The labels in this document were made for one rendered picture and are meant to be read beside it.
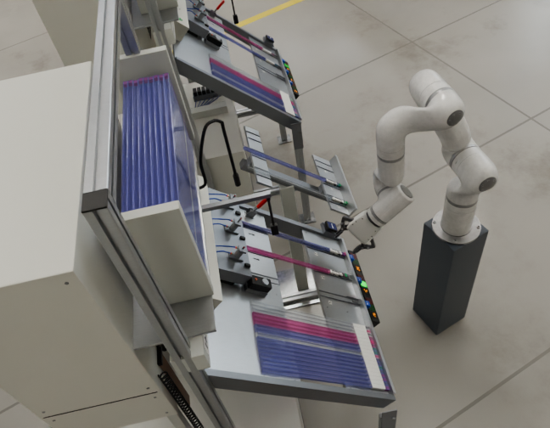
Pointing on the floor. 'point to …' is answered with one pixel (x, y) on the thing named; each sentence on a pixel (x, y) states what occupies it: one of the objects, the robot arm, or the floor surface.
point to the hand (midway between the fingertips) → (346, 242)
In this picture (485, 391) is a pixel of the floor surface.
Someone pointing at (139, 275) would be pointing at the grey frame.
